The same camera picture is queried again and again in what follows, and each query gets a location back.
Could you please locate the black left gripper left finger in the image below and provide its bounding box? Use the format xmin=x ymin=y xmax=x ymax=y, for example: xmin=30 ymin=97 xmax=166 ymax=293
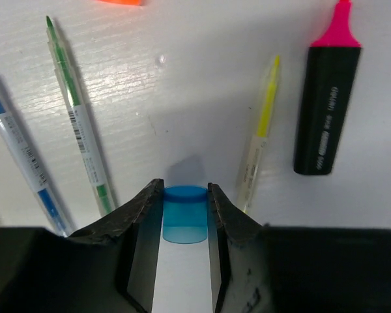
xmin=69 ymin=179 xmax=164 ymax=312

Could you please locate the orange marker cap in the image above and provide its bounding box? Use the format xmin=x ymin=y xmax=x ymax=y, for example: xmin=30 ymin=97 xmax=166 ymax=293
xmin=100 ymin=0 xmax=146 ymax=7

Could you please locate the yellow clear pen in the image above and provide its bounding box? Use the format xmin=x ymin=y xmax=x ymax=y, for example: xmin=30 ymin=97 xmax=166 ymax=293
xmin=237 ymin=55 xmax=280 ymax=213

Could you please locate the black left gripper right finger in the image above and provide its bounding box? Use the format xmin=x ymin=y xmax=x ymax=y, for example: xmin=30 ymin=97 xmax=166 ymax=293
xmin=207 ymin=183 xmax=267 ymax=312

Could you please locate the black pink-tip highlighter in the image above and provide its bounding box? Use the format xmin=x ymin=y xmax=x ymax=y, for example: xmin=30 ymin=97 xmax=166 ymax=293
xmin=293 ymin=1 xmax=362 ymax=175

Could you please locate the blue marker cap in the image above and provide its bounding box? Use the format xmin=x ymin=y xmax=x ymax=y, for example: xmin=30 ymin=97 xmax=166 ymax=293
xmin=162 ymin=185 xmax=208 ymax=245

